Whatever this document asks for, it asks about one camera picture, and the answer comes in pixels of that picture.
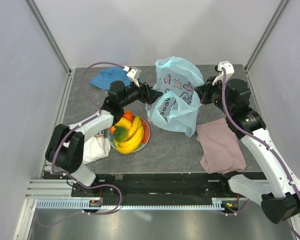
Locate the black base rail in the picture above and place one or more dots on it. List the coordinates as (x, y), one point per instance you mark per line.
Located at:
(185, 183)

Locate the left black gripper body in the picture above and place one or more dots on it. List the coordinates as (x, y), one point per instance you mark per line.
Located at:
(143, 97)

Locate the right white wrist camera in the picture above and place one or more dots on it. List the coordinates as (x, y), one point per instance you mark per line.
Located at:
(226, 70)

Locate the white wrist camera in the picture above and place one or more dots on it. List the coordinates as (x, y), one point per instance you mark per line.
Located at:
(226, 70)
(133, 74)

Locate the yellow banana bunch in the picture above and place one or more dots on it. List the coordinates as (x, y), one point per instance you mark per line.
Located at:
(135, 135)

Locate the white printed t-shirt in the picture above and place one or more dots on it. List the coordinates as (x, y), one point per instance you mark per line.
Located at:
(95, 148)

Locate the white slotted cable duct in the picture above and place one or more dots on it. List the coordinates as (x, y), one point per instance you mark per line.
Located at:
(86, 204)

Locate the light blue plastic bag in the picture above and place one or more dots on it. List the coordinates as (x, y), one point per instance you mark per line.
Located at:
(177, 109)

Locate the pink folded cloth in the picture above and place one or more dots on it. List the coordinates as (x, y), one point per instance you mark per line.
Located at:
(221, 151)

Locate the blue bucket hat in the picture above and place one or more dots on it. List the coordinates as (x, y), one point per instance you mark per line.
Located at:
(107, 76)

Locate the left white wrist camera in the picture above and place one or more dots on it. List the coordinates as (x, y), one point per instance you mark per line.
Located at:
(133, 74)

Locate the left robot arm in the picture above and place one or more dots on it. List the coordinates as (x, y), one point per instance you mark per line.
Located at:
(65, 150)

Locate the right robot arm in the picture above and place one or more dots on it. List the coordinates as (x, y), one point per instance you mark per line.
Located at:
(279, 199)

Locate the small orange tangerine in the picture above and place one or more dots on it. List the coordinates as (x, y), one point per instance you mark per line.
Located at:
(112, 129)

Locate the orange persimmon fruit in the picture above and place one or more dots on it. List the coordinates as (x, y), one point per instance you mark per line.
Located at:
(128, 115)

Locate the round fruit plate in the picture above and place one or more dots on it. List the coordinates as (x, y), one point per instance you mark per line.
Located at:
(144, 141)

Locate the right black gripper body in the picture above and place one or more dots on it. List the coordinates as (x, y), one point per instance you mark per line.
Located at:
(212, 93)

